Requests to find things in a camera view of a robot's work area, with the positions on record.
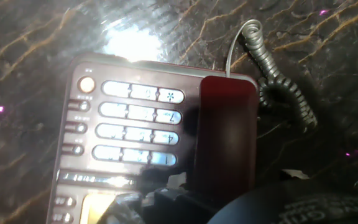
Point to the dark marble pattern mat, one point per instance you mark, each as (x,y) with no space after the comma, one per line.
(26,77)

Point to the maroon telephone base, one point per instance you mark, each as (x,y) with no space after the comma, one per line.
(135,124)

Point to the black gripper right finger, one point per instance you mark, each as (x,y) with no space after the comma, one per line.
(306,205)

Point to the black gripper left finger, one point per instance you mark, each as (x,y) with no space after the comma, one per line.
(176,208)

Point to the maroon telephone handset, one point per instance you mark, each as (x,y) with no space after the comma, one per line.
(225,133)

